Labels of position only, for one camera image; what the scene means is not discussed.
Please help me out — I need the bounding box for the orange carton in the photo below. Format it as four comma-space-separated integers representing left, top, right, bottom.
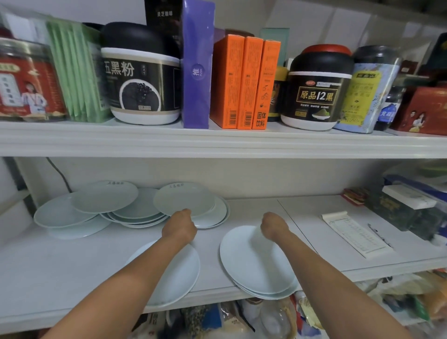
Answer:
237, 36, 264, 130
209, 34, 245, 129
251, 39, 282, 130

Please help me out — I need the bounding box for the dark maroon box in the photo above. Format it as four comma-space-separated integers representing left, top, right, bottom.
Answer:
398, 59, 423, 76

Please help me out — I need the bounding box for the clear box white lid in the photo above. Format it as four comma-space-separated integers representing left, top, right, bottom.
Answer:
365, 188, 447, 242

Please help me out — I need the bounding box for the blue packet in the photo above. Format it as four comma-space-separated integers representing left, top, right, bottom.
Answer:
206, 304, 224, 325

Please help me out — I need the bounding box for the black tub green powder label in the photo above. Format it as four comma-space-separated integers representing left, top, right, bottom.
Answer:
280, 53, 354, 132

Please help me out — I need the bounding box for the white black plastic bag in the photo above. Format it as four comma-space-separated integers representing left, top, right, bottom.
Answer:
132, 311, 182, 339

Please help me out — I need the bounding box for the white jar brown lid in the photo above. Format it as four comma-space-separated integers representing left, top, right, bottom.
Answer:
240, 298, 267, 329

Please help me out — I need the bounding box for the small red brown box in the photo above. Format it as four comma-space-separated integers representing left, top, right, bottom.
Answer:
341, 187, 371, 207

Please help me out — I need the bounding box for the person's left forearm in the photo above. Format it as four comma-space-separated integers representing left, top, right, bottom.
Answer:
40, 230, 196, 339

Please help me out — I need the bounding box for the black tub bean picture label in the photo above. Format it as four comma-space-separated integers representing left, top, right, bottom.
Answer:
100, 21, 182, 126

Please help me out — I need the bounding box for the flat white box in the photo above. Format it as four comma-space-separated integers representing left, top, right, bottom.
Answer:
381, 184, 438, 210

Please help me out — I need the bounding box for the blue clear bag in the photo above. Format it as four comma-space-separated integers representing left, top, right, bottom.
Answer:
382, 167, 447, 196

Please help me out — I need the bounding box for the pale blue canister yellow label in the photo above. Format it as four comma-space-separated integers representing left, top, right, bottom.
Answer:
332, 45, 404, 135

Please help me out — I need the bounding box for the person's left hand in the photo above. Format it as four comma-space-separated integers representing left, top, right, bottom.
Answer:
162, 208, 198, 244

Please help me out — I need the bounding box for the bag of dried herbs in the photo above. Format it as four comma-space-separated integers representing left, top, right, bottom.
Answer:
181, 305, 212, 339

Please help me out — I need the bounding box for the row of green sachets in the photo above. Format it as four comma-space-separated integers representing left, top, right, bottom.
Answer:
47, 20, 105, 123

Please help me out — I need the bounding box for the white metal rail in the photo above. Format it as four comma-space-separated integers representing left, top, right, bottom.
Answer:
0, 190, 32, 216

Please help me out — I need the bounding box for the person's right hand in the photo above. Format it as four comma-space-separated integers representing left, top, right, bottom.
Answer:
260, 212, 291, 242

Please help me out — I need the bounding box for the red lidded jar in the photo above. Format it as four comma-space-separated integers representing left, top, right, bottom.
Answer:
302, 43, 352, 56

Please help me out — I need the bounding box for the person's right forearm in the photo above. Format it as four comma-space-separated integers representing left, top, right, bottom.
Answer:
271, 230, 406, 339

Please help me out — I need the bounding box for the clear plastic sachet box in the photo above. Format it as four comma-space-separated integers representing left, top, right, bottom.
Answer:
45, 19, 112, 123

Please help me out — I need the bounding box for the black pen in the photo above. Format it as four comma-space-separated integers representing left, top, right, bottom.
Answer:
367, 223, 393, 249

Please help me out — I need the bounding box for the clear jar red label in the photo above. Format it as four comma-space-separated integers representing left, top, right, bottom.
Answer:
0, 37, 68, 123

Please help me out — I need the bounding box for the black tin yellow lid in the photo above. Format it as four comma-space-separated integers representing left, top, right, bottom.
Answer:
267, 66, 291, 122

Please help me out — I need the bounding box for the pile of pale green plates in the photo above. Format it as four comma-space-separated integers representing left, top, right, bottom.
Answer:
33, 180, 231, 240

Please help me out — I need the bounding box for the red box with figure print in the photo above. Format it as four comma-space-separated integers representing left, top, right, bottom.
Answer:
389, 86, 447, 136

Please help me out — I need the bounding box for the white paper notepad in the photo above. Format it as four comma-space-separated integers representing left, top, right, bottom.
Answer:
320, 210, 394, 260

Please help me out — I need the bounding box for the tall purple box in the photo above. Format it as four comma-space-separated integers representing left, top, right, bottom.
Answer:
181, 0, 216, 129

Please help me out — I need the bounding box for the dark bottle blue label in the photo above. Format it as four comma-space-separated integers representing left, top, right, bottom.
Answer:
373, 83, 406, 132

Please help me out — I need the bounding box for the clear glass jar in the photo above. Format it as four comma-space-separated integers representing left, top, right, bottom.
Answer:
260, 298, 296, 339

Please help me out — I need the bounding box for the grey metal rack post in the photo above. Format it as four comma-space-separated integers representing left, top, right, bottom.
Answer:
12, 157, 35, 210

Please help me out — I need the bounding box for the tall black box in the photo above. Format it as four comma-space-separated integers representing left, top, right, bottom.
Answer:
144, 0, 184, 56

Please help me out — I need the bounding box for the clear plastic packet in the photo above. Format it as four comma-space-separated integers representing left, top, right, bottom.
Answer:
1, 10, 51, 44

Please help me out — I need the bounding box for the pale teal box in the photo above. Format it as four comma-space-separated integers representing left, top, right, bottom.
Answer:
259, 27, 291, 67

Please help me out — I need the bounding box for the black cable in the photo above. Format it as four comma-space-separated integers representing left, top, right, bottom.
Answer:
45, 157, 72, 193

